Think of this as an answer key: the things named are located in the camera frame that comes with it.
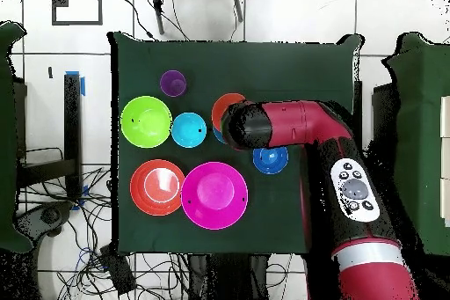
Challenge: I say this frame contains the large red-orange bowl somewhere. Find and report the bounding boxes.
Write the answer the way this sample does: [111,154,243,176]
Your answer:
[129,158,186,217]

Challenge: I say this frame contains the green covered side table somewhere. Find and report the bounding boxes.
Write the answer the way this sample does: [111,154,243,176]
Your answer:
[0,20,34,254]
[381,31,450,257]

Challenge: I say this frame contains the grey chair base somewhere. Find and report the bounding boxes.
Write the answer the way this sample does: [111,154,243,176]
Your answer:
[13,201,75,241]

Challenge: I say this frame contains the small cyan bowl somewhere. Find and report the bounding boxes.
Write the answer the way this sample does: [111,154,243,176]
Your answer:
[171,112,208,149]

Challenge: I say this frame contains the dark green table cloth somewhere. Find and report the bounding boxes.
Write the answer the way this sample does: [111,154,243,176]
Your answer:
[106,30,365,257]

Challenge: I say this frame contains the large lime green bowl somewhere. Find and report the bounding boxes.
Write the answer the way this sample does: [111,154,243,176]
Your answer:
[120,95,174,149]

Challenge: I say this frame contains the small dark blue bowl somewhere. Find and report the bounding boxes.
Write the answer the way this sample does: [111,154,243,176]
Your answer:
[251,145,290,175]

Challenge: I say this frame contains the black power strip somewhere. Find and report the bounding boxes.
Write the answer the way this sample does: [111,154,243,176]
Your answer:
[99,245,137,296]

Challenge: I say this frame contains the tangle of floor cables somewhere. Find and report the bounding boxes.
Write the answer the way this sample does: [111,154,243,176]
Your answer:
[17,165,191,300]

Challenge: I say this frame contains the large pink bowl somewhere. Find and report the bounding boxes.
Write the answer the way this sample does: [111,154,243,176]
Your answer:
[180,161,250,230]

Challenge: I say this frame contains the blue tape strip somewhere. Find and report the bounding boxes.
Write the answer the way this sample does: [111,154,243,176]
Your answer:
[65,70,86,97]

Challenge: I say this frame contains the small orange bowl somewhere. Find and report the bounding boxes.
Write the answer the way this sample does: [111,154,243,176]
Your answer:
[210,92,247,133]

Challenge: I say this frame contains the black floor cable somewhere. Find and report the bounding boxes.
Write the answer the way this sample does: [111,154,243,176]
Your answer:
[117,0,156,40]

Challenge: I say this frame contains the black metal stand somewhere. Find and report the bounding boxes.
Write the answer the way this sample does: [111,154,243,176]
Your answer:
[15,71,83,204]

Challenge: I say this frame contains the purple plastic cup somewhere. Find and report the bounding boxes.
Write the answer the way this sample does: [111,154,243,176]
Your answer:
[159,70,188,98]

